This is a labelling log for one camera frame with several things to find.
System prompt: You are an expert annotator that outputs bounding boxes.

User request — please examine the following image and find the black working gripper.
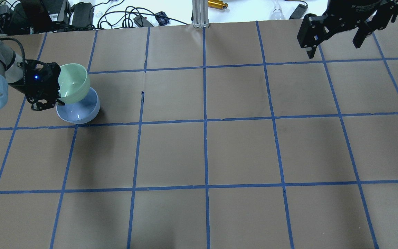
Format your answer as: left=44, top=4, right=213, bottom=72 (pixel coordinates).
left=12, top=59, right=65, bottom=111

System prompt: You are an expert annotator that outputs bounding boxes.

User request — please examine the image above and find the black idle gripper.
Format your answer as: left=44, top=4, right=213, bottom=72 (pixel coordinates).
left=297, top=0, right=398, bottom=59

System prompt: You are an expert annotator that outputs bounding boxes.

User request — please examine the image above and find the green ceramic bowl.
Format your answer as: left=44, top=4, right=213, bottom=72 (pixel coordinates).
left=57, top=63, right=91, bottom=105

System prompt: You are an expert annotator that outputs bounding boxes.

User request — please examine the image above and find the blue ceramic bowl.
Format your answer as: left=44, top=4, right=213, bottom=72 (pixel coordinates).
left=56, top=87, right=101, bottom=125

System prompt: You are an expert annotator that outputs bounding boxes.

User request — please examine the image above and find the black equipment stack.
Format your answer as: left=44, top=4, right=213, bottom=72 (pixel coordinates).
left=0, top=0, right=71, bottom=35

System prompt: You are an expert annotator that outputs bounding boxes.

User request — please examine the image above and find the small black adapter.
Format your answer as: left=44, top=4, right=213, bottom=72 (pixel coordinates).
left=289, top=4, right=308, bottom=19

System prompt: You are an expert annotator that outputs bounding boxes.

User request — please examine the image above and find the white light bulb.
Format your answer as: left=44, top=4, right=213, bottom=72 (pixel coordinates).
left=270, top=0, right=285, bottom=20

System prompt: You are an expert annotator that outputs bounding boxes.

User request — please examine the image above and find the black power adapter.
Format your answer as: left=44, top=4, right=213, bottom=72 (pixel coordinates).
left=71, top=2, right=94, bottom=27

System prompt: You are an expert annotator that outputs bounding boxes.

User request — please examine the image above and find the gold cylindrical tool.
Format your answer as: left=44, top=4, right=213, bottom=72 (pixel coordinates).
left=207, top=0, right=228, bottom=10

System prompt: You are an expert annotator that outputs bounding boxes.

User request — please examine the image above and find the brown paper table mat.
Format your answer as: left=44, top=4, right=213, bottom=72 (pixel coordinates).
left=0, top=18, right=398, bottom=249

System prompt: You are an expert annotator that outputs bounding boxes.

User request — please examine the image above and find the aluminium frame post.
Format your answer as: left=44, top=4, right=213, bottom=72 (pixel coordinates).
left=192, top=0, right=210, bottom=28

